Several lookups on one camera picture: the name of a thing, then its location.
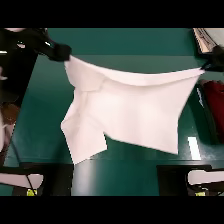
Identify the white T-shirt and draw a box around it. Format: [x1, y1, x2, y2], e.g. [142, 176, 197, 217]
[60, 55, 206, 166]

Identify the red garment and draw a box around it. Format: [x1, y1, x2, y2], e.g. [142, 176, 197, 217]
[200, 79, 224, 144]

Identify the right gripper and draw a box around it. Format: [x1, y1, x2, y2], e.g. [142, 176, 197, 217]
[200, 45, 224, 73]

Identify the black cable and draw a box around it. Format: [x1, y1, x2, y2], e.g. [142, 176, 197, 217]
[23, 173, 36, 194]

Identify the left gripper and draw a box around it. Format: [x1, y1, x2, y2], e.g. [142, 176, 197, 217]
[48, 43, 73, 63]

